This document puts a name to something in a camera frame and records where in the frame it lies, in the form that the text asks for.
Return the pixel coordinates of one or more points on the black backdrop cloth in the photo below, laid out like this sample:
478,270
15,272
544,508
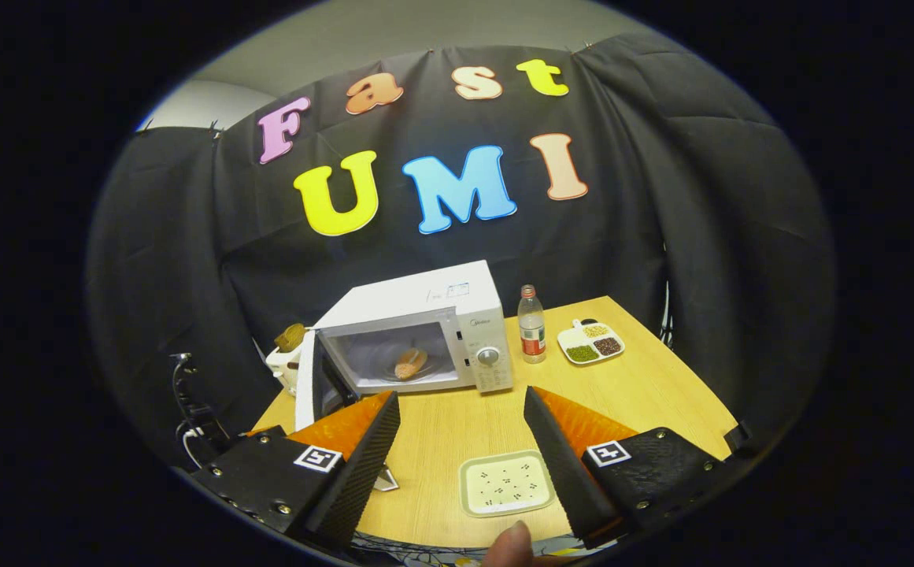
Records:
661,197

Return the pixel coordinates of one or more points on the clear bottle with red label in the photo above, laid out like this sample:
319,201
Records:
532,335

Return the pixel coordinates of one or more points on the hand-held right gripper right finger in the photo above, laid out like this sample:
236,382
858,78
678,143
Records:
563,472

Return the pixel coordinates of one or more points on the white toaster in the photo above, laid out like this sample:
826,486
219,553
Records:
283,368

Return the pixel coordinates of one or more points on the small metal bracket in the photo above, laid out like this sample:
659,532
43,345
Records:
386,479

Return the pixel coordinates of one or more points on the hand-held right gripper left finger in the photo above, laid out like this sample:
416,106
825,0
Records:
362,472

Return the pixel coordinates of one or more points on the pink bread bun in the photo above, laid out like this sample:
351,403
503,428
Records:
411,364

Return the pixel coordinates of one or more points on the brown toast slice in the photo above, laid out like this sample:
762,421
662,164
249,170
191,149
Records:
291,337

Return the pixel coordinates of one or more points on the white microwave oven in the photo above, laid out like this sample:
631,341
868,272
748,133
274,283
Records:
425,295

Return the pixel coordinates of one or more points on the white divided plate with beans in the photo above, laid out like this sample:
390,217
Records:
575,339

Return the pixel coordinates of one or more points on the pale green rectangular tray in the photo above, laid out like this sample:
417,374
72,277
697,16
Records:
504,484

